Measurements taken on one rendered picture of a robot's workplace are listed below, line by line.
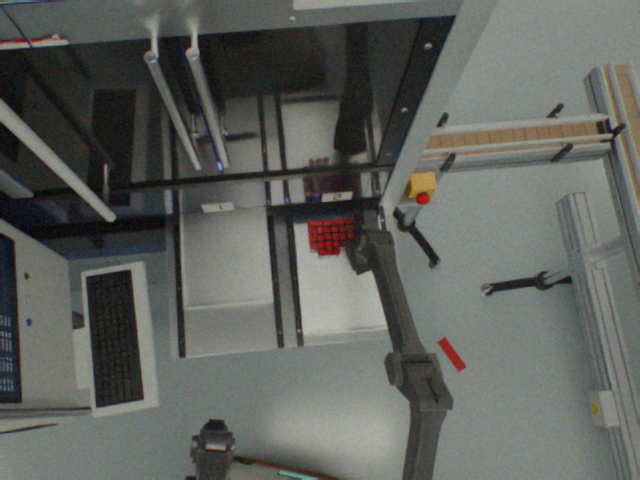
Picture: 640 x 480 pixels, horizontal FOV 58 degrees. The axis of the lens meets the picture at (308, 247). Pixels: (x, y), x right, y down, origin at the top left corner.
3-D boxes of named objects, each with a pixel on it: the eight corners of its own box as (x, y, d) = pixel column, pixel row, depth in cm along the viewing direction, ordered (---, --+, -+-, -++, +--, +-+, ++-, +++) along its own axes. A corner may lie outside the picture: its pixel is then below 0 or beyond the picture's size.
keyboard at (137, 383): (86, 277, 178) (83, 275, 176) (131, 269, 179) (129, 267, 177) (96, 408, 168) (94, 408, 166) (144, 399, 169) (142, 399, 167)
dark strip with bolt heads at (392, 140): (365, 193, 166) (423, 15, 89) (380, 192, 166) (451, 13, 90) (366, 197, 166) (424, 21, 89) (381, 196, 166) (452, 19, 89)
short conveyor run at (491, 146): (390, 183, 184) (398, 163, 169) (383, 139, 188) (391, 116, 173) (598, 165, 187) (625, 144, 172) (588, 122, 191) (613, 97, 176)
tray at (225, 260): (180, 201, 177) (178, 197, 174) (264, 193, 178) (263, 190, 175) (185, 309, 169) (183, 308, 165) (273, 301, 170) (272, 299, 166)
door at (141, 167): (34, 191, 143) (-141, 52, 86) (222, 175, 144) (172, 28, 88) (34, 193, 142) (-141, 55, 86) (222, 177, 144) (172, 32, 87)
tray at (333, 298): (293, 225, 176) (293, 221, 173) (377, 218, 177) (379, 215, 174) (303, 336, 167) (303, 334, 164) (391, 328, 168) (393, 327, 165)
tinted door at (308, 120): (223, 175, 144) (175, 28, 88) (393, 160, 146) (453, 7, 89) (224, 177, 144) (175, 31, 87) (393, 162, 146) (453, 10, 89)
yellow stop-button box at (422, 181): (404, 176, 172) (408, 167, 165) (427, 174, 172) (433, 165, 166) (407, 200, 170) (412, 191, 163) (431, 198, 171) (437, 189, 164)
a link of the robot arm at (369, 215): (361, 244, 142) (393, 247, 144) (360, 200, 144) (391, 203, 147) (344, 255, 153) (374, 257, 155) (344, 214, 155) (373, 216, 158)
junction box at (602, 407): (585, 391, 206) (598, 391, 197) (599, 390, 206) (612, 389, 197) (593, 426, 203) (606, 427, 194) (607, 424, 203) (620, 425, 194)
